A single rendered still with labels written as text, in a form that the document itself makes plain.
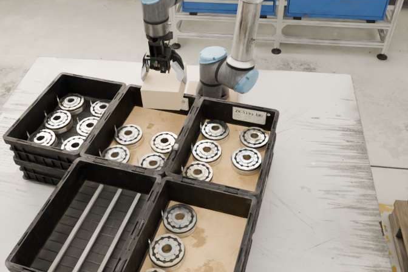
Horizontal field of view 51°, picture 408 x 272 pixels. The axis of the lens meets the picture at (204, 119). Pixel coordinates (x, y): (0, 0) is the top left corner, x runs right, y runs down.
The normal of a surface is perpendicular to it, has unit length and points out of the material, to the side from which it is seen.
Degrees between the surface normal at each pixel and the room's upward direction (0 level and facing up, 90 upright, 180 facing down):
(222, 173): 0
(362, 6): 90
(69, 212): 0
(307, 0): 90
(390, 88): 0
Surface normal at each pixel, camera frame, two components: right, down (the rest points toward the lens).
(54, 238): -0.02, -0.73
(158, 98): -0.12, 0.68
